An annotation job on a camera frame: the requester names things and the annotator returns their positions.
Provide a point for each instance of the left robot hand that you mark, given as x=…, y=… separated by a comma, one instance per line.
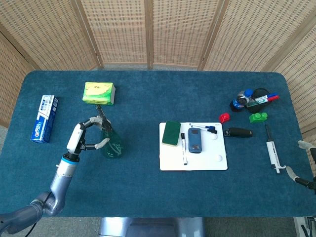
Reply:
x=75, y=138

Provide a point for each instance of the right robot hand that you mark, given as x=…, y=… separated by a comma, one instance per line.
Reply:
x=309, y=184

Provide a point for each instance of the green transparent spray bottle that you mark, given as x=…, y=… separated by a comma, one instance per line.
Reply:
x=112, y=148

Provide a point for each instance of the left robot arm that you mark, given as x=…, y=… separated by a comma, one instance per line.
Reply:
x=60, y=182

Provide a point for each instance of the pepsi cola bottle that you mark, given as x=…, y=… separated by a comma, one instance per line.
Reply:
x=239, y=101

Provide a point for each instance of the blue toothpaste box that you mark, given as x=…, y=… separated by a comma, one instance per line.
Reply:
x=44, y=118

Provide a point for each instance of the white pipette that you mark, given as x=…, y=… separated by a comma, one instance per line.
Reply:
x=272, y=153

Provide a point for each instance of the green yellow tissue pack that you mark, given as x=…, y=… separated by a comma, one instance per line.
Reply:
x=97, y=93

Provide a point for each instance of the blue table cloth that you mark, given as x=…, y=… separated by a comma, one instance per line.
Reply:
x=135, y=187

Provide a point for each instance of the green toy block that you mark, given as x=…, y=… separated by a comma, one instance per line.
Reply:
x=258, y=117

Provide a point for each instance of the black tape roll with markers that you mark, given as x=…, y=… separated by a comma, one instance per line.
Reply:
x=259, y=107

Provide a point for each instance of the red marker in holder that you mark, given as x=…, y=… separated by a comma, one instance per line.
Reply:
x=274, y=98

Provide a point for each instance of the white round magnet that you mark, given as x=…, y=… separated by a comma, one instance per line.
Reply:
x=213, y=137
x=219, y=158

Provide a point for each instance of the green yellow scouring sponge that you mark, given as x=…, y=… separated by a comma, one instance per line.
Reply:
x=171, y=132

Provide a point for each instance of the blue marker in holder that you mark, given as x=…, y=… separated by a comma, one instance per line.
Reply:
x=272, y=94

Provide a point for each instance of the white magnetic whiteboard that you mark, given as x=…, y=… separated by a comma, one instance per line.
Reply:
x=207, y=163

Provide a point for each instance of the red toy block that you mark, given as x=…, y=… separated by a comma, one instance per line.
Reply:
x=224, y=118

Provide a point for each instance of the black capped whiteboard marker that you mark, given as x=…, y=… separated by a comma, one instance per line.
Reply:
x=184, y=148

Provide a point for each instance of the blue capped whiteboard marker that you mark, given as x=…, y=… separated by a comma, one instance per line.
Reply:
x=209, y=127

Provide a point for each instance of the grey robot torso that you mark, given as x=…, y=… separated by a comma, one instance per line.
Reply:
x=153, y=227

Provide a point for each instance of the woven bamboo folding screen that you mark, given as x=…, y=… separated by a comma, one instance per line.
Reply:
x=123, y=29

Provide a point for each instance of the blue whiteboard eraser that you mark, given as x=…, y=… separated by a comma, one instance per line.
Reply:
x=195, y=140

